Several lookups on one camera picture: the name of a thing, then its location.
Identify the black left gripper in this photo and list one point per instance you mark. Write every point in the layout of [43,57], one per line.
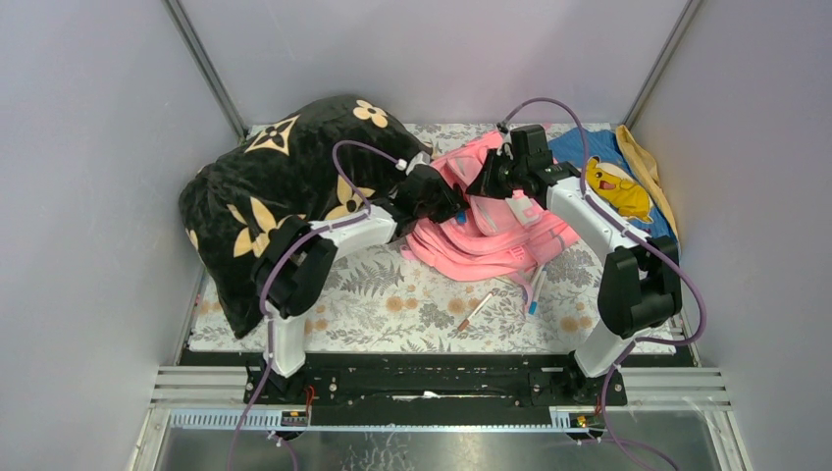
[444,204]

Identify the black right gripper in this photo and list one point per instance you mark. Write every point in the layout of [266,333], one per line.
[484,183]

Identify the pink student backpack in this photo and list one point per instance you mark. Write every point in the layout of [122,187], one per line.
[502,237]

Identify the black pillow with beige flowers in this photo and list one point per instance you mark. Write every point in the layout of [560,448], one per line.
[317,163]

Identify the white marker with blue cap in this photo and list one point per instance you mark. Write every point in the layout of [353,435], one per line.
[537,286]

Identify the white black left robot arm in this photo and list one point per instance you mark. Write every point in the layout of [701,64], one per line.
[292,271]

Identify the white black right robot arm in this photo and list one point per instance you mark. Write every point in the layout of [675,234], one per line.
[640,287]

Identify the blue Pokemon t-shirt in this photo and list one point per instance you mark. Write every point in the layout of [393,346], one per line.
[611,178]

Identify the white marker with lilac cap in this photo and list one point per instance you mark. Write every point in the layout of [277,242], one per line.
[530,285]

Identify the floral table mat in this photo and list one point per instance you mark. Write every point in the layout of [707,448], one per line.
[376,300]

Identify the white marker with brown cap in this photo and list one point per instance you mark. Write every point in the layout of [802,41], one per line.
[476,310]

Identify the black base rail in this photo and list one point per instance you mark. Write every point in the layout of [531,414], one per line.
[430,391]

